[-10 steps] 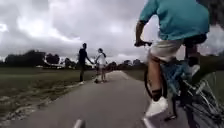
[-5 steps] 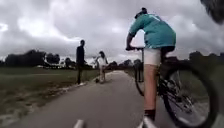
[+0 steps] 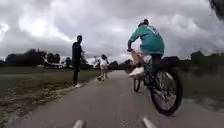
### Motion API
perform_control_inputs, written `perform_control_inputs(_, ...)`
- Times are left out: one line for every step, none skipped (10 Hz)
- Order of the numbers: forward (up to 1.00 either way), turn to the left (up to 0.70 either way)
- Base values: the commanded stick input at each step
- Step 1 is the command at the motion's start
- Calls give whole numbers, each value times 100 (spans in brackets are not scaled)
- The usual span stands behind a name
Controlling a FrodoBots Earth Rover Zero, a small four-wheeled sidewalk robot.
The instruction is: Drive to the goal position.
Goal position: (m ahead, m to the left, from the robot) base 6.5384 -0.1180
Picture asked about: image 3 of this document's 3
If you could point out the person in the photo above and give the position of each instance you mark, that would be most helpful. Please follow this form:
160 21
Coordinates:
76 60
146 43
104 66

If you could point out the grey asphalt path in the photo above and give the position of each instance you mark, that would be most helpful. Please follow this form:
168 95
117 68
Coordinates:
113 100

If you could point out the bicycle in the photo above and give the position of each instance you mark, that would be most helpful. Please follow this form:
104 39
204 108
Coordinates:
163 88

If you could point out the robot's own part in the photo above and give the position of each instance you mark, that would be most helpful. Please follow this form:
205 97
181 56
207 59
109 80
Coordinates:
79 124
148 123

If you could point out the row of trees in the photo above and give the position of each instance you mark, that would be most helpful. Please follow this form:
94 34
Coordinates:
30 58
200 60

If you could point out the grass verge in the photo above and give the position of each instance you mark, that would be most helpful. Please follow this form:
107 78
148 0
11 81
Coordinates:
30 83
203 86

